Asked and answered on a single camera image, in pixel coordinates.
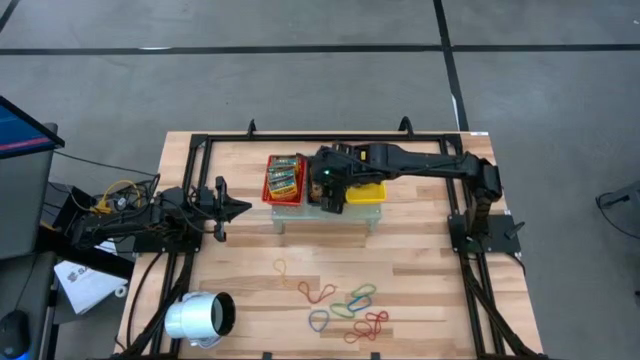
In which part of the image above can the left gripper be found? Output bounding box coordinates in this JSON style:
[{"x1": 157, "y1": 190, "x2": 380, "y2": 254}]
[{"x1": 189, "y1": 175, "x2": 253, "y2": 242}]

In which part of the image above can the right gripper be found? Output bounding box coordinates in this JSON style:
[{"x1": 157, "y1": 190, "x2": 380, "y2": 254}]
[{"x1": 308, "y1": 144, "x2": 371, "y2": 215}]

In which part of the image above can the yellow Crayola crayon box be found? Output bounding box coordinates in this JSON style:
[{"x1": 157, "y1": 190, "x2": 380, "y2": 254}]
[
  {"x1": 269, "y1": 154, "x2": 301, "y2": 170},
  {"x1": 266, "y1": 167, "x2": 297, "y2": 182},
  {"x1": 267, "y1": 179, "x2": 299, "y2": 201}
]

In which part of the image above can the yellow rubber band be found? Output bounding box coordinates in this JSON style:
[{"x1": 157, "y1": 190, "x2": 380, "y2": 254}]
[{"x1": 272, "y1": 257, "x2": 289, "y2": 288}]

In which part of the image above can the long red rubber band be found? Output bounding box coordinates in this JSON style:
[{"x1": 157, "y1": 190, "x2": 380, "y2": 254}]
[{"x1": 296, "y1": 280, "x2": 338, "y2": 305}]

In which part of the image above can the blue rubber band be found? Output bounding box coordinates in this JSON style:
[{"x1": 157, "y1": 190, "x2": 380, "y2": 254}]
[
  {"x1": 346, "y1": 295, "x2": 373, "y2": 313},
  {"x1": 307, "y1": 308, "x2": 331, "y2": 334}
]

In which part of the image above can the dark grey desk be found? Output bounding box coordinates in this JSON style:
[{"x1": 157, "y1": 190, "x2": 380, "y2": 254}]
[{"x1": 0, "y1": 249, "x2": 57, "y2": 360}]

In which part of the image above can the black plastic basket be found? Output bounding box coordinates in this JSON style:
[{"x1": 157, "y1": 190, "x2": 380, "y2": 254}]
[{"x1": 304, "y1": 155, "x2": 324, "y2": 208}]

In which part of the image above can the yellow plastic basket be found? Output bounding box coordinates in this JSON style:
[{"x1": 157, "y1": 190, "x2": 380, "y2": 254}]
[{"x1": 344, "y1": 180, "x2": 388, "y2": 207}]

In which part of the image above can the clear acrylic stand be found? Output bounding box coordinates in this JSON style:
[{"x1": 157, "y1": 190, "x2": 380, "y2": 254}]
[{"x1": 269, "y1": 202, "x2": 382, "y2": 235}]

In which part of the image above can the red plastic basket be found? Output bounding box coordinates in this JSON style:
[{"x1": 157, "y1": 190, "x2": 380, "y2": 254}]
[{"x1": 260, "y1": 153, "x2": 308, "y2": 208}]

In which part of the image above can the white cylinder with black opening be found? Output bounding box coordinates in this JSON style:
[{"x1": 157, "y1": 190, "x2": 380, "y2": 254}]
[{"x1": 163, "y1": 290, "x2": 238, "y2": 350}]

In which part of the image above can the small white paper sheet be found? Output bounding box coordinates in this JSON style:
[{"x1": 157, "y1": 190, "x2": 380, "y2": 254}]
[{"x1": 91, "y1": 238, "x2": 119, "y2": 256}]

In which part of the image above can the monitor with blue screen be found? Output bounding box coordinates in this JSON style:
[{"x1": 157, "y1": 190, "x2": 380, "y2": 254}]
[{"x1": 0, "y1": 94, "x2": 66, "y2": 161}]

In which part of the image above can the black computer mouse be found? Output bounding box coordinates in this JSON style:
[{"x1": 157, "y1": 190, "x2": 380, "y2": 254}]
[{"x1": 0, "y1": 309, "x2": 32, "y2": 360}]

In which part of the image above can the black aluminium table frame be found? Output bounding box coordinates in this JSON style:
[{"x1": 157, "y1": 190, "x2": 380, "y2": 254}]
[{"x1": 112, "y1": 116, "x2": 551, "y2": 360}]

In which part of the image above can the yellow wire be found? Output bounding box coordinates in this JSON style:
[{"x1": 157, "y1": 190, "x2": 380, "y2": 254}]
[{"x1": 94, "y1": 178, "x2": 142, "y2": 215}]

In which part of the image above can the black floor cable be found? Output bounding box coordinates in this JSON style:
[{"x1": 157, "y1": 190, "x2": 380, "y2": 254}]
[{"x1": 594, "y1": 191, "x2": 640, "y2": 241}]

